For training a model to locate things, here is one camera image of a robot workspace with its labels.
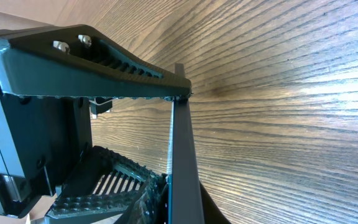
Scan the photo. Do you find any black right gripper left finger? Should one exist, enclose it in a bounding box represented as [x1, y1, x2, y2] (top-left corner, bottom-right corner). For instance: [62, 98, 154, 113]
[0, 25, 191, 100]

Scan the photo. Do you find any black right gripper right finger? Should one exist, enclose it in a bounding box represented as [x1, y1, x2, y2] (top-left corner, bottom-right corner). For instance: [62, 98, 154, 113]
[45, 146, 168, 223]

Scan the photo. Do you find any blue Galaxy smartphone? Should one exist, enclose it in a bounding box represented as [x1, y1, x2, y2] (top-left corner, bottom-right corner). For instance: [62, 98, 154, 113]
[165, 63, 206, 224]

